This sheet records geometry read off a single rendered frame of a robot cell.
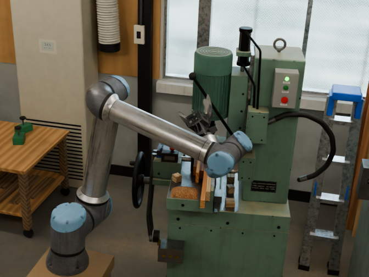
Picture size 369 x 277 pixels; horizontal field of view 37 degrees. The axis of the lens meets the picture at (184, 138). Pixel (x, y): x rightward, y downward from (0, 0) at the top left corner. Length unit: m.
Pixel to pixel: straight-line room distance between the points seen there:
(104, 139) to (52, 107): 1.83
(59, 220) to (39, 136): 1.67
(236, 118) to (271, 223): 0.52
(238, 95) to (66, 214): 0.92
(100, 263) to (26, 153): 1.40
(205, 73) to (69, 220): 0.87
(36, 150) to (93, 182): 1.39
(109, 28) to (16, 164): 1.12
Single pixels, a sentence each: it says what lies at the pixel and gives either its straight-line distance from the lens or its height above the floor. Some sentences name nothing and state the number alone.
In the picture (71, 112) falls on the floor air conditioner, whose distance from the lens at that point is 4.11.
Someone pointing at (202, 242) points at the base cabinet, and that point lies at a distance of 2.72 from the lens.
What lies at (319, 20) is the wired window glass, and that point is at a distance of 3.92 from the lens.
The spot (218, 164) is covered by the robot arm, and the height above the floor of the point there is 1.28.
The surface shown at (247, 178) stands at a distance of 2.54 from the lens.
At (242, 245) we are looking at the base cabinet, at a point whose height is 0.62.
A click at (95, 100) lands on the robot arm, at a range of 2.14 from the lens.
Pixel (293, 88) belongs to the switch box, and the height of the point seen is 1.41.
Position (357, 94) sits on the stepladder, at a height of 1.16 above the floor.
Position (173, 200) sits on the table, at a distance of 2.50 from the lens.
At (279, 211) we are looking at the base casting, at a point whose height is 0.80.
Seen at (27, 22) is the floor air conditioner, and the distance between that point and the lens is 4.03.
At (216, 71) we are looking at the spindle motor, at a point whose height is 1.44.
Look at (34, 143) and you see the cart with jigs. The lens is 3.91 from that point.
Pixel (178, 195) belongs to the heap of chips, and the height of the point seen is 0.91.
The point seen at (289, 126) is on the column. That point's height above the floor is 1.21.
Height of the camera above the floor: 2.20
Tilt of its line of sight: 25 degrees down
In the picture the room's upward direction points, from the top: 2 degrees clockwise
